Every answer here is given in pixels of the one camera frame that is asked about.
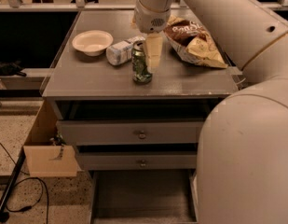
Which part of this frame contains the grey top drawer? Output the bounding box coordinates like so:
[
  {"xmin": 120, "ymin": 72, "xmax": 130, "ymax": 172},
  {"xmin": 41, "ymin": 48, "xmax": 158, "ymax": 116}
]
[{"xmin": 57, "ymin": 120, "xmax": 203, "ymax": 146}]

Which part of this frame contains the brown yellow chip bag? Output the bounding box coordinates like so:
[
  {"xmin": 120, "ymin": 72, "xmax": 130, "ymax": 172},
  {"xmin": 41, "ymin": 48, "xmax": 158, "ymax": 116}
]
[{"xmin": 163, "ymin": 15, "xmax": 227, "ymax": 69}]

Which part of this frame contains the green soda can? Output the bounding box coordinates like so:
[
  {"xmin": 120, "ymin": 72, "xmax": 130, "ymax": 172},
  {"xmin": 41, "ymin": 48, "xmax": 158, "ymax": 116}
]
[{"xmin": 131, "ymin": 41, "xmax": 153, "ymax": 84}]

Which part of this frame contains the grey drawer cabinet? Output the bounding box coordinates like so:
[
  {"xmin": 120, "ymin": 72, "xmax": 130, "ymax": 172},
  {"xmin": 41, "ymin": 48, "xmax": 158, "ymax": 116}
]
[{"xmin": 39, "ymin": 9, "xmax": 242, "ymax": 224}]

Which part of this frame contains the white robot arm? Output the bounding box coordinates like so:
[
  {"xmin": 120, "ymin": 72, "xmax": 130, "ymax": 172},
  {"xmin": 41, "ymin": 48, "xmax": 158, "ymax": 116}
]
[{"xmin": 135, "ymin": 0, "xmax": 288, "ymax": 224}]

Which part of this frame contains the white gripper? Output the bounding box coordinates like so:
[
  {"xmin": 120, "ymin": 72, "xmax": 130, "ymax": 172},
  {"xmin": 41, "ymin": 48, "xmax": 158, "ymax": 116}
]
[{"xmin": 134, "ymin": 0, "xmax": 171, "ymax": 70}]

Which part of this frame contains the black floor cable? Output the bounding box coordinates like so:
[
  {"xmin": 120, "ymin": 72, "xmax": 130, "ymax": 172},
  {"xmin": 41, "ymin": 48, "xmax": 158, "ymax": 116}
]
[{"xmin": 0, "ymin": 136, "xmax": 50, "ymax": 224}]

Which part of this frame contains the clear plastic water bottle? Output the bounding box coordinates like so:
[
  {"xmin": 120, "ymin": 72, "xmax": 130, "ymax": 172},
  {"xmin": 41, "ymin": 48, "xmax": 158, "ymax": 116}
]
[{"xmin": 106, "ymin": 35, "xmax": 144, "ymax": 66}]

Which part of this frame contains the cardboard box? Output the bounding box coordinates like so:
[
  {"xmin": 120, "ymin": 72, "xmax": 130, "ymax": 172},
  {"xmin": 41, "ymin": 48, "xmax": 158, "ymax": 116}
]
[{"xmin": 23, "ymin": 102, "xmax": 79, "ymax": 177}]

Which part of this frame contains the white paper bowl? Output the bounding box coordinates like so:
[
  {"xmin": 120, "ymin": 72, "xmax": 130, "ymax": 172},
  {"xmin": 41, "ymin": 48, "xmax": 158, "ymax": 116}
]
[{"xmin": 72, "ymin": 30, "xmax": 114, "ymax": 56}]

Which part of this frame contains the black object on ledge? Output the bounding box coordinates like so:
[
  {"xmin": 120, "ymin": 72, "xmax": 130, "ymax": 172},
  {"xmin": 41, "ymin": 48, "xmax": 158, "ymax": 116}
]
[{"xmin": 0, "ymin": 61, "xmax": 26, "ymax": 77}]

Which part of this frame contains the grey middle drawer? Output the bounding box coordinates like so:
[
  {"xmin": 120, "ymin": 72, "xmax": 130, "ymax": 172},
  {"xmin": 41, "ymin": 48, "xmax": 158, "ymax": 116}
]
[{"xmin": 75, "ymin": 151, "xmax": 197, "ymax": 171}]

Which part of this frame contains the grey open bottom drawer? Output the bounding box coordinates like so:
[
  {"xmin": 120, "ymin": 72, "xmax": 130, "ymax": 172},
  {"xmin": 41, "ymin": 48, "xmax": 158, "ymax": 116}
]
[{"xmin": 89, "ymin": 170, "xmax": 197, "ymax": 224}]

